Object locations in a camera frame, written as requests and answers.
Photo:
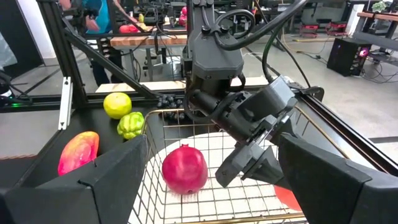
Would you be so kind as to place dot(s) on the green bell pepper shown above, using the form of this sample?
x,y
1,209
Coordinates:
x,y
130,124

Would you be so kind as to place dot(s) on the yellow-green apple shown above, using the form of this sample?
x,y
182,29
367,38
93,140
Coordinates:
x,y
117,105

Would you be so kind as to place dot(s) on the black grape bunch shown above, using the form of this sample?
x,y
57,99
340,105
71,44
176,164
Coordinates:
x,y
169,102

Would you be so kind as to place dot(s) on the black computer tower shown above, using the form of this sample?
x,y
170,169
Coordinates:
x,y
345,57

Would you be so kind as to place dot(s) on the small green plant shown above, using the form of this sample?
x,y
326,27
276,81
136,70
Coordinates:
x,y
379,6

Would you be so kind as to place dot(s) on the white metal bracket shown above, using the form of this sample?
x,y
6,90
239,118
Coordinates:
x,y
65,102

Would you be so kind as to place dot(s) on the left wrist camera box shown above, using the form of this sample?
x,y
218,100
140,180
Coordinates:
x,y
270,96

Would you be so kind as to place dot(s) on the wooden workbench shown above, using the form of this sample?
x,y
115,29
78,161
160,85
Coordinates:
x,y
140,41
382,16

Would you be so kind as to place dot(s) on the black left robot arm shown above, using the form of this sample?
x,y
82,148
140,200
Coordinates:
x,y
214,59

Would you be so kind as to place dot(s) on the translucent plastic sheet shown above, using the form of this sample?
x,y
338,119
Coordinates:
x,y
6,53

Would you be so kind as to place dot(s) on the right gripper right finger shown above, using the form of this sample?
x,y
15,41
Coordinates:
x,y
326,193

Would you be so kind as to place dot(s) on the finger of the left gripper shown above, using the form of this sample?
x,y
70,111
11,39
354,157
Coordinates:
x,y
233,169
267,171

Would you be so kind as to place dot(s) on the round white woven mat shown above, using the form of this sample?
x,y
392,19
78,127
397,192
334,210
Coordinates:
x,y
220,207

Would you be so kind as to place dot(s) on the orange fruit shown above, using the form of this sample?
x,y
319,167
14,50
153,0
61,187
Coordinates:
x,y
289,199

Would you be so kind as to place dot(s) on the red apple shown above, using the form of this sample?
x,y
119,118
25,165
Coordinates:
x,y
185,169

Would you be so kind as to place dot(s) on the person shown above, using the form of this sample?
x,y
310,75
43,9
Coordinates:
x,y
99,18

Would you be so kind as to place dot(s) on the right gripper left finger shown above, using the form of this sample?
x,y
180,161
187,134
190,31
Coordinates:
x,y
77,202

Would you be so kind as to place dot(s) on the red plastic crate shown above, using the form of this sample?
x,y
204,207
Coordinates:
x,y
308,30
335,28

